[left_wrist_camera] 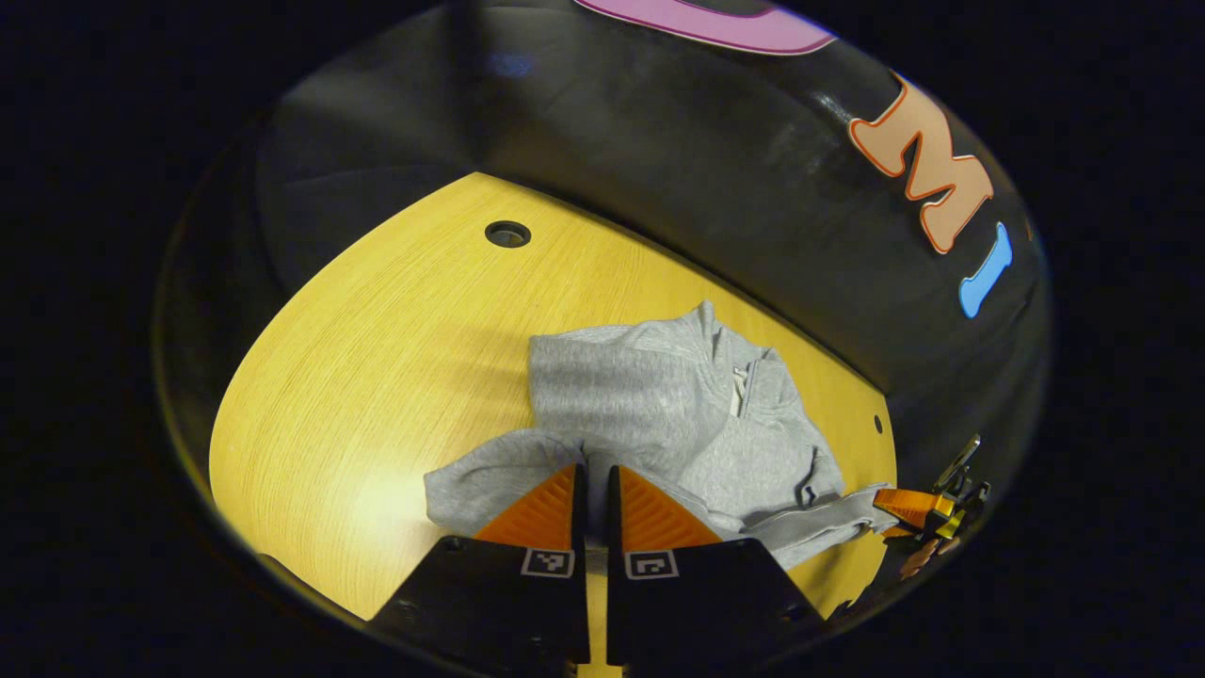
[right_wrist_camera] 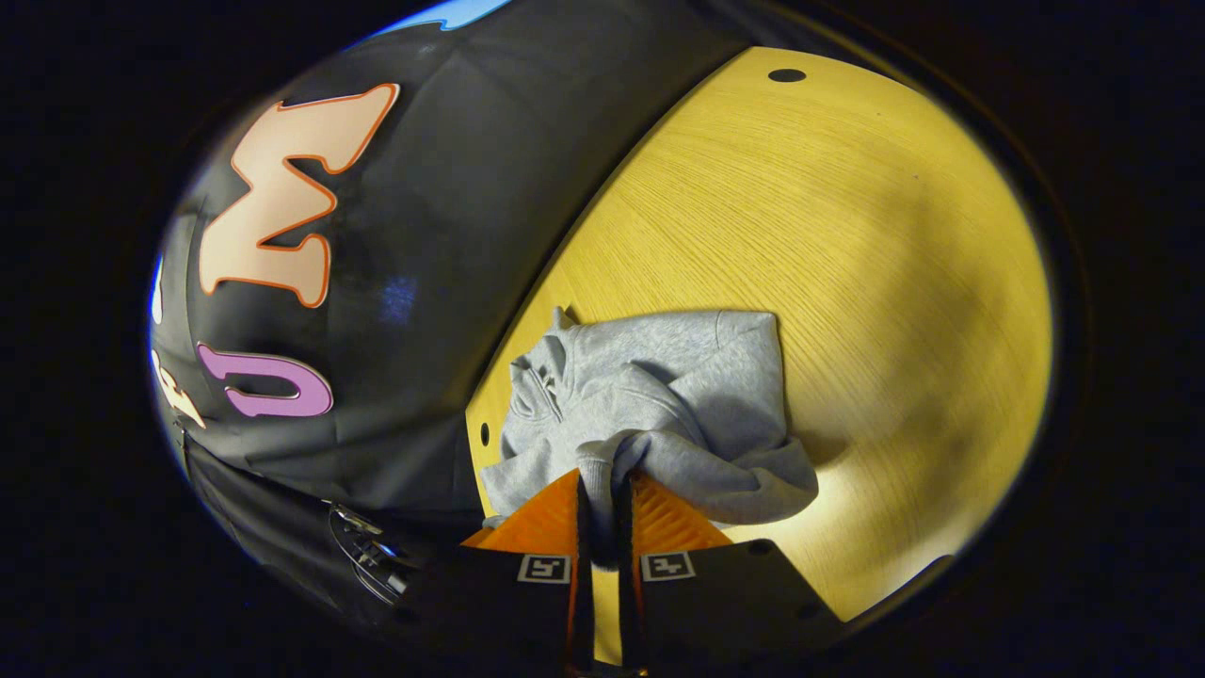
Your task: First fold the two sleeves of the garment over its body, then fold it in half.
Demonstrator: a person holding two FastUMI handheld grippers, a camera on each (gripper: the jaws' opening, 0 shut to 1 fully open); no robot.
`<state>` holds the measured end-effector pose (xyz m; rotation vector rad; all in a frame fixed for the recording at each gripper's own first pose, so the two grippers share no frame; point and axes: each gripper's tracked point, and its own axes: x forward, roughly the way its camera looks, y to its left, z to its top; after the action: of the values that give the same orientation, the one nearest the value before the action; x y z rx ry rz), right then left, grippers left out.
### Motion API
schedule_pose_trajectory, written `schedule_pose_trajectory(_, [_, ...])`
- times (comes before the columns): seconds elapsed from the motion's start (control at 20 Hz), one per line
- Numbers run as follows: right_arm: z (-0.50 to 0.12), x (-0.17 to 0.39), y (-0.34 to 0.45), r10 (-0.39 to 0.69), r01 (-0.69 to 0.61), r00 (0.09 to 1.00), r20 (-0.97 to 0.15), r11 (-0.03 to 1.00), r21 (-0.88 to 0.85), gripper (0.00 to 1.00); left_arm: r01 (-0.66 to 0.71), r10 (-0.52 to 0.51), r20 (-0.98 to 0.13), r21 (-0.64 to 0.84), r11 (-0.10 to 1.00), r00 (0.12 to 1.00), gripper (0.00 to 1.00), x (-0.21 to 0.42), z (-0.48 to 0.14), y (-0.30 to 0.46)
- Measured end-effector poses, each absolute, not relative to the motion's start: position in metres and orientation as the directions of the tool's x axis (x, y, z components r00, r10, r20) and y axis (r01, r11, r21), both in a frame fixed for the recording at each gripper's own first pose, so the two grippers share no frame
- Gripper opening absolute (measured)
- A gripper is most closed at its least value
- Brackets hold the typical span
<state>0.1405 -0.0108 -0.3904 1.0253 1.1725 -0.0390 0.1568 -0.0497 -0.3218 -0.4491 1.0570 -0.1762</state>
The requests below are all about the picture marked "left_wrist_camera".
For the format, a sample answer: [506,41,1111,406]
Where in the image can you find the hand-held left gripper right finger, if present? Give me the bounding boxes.
[605,464,831,670]

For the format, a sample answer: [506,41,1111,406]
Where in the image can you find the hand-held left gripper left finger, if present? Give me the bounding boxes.
[365,461,591,670]

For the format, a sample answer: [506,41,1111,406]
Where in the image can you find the grey zip sweatshirt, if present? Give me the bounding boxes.
[424,301,901,572]

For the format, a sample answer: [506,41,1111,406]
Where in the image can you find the black backdrop cloth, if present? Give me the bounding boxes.
[155,0,1053,604]

